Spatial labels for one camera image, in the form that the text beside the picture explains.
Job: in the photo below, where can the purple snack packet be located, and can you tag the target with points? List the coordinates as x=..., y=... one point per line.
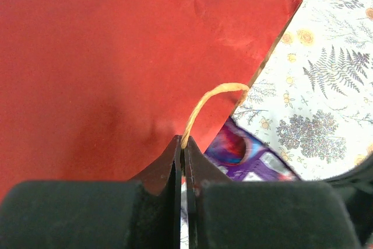
x=243, y=157

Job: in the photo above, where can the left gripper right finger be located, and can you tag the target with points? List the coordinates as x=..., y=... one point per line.
x=288, y=214

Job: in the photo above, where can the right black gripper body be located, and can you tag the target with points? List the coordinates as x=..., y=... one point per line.
x=355, y=189

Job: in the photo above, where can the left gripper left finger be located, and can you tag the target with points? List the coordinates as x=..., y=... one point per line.
x=143, y=212

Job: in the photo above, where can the red brown paper bag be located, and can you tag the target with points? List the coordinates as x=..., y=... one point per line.
x=96, y=89

